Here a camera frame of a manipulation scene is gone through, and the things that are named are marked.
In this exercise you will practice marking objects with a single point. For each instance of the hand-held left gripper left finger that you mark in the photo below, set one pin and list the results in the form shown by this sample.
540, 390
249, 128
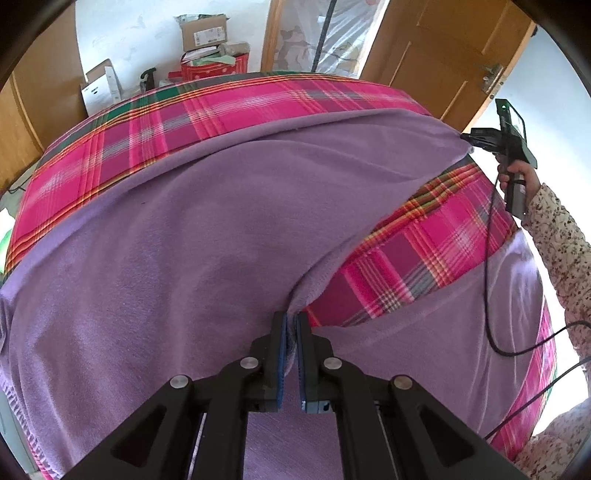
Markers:
281, 369

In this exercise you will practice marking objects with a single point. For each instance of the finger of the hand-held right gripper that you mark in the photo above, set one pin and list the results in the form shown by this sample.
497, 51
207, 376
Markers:
485, 138

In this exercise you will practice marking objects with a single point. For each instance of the person's right hand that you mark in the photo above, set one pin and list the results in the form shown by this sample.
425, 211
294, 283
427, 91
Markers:
502, 175

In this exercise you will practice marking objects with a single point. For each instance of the black pole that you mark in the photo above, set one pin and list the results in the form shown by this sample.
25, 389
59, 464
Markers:
323, 37

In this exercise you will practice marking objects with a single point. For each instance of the small black object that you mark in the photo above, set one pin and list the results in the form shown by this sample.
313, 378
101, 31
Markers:
147, 78

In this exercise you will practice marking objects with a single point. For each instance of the purple knit sweater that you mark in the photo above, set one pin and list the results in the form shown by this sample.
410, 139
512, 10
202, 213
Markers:
184, 258

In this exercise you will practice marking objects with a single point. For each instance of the person's floral top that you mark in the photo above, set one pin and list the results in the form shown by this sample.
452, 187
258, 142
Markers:
554, 443

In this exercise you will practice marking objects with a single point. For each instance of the pink plaid blanket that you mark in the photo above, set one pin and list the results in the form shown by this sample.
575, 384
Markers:
277, 110

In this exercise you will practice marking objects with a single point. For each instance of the metal door latch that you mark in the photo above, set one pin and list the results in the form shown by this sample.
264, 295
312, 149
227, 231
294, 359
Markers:
490, 78

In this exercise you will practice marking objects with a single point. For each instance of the white cardboard box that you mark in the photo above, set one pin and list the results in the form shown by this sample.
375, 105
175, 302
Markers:
99, 92

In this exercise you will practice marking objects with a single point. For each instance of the brown cardboard box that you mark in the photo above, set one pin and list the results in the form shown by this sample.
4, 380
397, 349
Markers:
203, 32

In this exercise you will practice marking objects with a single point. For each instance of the red bag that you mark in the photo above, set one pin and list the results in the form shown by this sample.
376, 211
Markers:
207, 69

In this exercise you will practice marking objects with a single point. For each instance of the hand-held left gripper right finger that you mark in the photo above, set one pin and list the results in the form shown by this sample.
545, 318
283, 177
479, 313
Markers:
301, 364

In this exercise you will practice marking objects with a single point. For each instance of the wooden wardrobe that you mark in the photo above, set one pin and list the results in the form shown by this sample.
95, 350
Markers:
41, 101

